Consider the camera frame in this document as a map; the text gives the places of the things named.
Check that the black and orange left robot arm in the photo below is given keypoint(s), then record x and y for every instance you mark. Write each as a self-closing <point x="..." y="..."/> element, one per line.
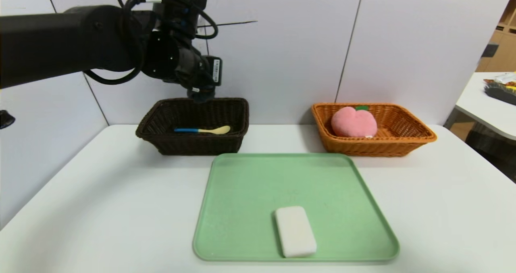
<point x="60" y="43"/>

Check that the light wooden shelf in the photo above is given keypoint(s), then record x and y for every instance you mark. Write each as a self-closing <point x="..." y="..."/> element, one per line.
<point x="504" y="51"/>

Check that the pink plush peach toy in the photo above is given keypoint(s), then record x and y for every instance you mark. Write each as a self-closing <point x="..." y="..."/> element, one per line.
<point x="354" y="123"/>

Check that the black snack tray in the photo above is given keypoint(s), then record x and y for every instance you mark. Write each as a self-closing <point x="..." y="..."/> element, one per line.
<point x="504" y="94"/>

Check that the colourful snack packet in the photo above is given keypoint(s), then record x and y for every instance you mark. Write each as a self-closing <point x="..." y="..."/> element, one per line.
<point x="502" y="78"/>

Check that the blue and yellow spoon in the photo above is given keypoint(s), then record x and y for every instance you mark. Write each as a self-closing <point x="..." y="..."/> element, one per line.
<point x="217" y="130"/>

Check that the dark brown wicker basket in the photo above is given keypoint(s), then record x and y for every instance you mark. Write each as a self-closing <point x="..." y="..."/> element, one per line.
<point x="193" y="144"/>

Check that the white side table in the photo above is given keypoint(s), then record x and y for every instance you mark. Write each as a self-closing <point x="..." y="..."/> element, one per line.
<point x="492" y="117"/>

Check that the white rectangular sponge block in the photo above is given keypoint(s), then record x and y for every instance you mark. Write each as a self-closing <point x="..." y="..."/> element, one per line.
<point x="296" y="232"/>

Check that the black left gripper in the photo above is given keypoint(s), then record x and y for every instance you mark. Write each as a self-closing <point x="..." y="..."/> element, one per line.
<point x="215" y="72"/>

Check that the light green plastic tray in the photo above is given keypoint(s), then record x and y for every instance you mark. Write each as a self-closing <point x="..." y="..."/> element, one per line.
<point x="322" y="192"/>

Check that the orange wicker basket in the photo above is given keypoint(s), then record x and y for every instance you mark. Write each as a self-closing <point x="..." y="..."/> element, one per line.
<point x="403" y="140"/>

